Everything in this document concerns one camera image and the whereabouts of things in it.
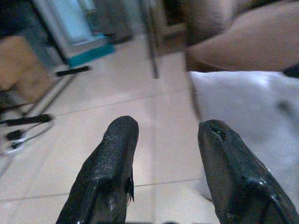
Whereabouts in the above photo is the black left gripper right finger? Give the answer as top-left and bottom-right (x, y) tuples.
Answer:
(197, 119), (299, 224)

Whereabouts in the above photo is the grey metal table leg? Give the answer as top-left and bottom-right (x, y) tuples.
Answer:
(139, 0), (160, 79)

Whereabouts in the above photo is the cardboard box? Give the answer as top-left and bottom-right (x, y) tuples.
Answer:
(0, 36), (55, 103)

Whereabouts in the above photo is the teal base cabinet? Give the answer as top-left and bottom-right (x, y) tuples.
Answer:
(32, 0), (115, 67)

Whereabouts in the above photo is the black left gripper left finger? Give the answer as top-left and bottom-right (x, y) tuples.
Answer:
(55, 115), (140, 224)

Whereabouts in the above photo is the brown sofa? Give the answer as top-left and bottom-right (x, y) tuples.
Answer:
(163, 0), (299, 72)

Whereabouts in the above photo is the white pillow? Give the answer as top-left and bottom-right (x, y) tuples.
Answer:
(188, 70), (299, 203)

